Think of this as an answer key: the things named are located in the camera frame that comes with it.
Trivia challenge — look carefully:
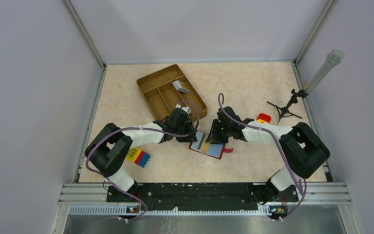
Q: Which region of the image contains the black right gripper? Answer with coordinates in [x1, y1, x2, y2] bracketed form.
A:
[206, 119, 231, 145]

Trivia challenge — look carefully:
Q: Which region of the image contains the red leather card holder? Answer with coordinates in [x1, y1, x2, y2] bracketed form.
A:
[189, 131, 234, 159]

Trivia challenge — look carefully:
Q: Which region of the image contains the beige striped credit card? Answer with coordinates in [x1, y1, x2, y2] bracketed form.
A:
[193, 131, 210, 153]

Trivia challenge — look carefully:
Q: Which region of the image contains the brown woven divided tray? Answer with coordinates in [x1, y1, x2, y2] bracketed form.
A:
[136, 64, 207, 121]

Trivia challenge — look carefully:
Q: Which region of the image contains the grey credit cards stack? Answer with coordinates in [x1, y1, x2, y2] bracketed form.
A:
[172, 80, 191, 94]

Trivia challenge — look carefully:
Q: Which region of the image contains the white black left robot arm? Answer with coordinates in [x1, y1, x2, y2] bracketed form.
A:
[84, 104, 198, 202]

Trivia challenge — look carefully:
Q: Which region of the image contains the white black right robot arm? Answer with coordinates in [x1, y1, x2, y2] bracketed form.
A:
[206, 106, 330, 201]

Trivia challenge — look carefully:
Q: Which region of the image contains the yellow red emergency stop button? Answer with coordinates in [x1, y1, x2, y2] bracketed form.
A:
[257, 113, 272, 124]

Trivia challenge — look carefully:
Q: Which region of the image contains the yellow red blue toy block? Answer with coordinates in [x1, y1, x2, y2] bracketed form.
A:
[126, 147, 150, 168]

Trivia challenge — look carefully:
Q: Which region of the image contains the black mini tripod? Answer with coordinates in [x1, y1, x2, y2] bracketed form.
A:
[266, 89, 308, 125]

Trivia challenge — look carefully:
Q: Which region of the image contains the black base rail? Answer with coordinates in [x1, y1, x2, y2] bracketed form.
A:
[106, 182, 299, 211]

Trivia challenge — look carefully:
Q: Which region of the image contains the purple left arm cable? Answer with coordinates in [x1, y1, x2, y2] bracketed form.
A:
[85, 100, 201, 223]

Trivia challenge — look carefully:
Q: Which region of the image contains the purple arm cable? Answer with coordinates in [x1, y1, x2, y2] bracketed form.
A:
[217, 93, 308, 222]
[85, 100, 201, 223]

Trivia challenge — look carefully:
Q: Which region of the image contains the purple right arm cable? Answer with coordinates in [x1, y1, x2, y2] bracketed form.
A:
[217, 93, 308, 222]

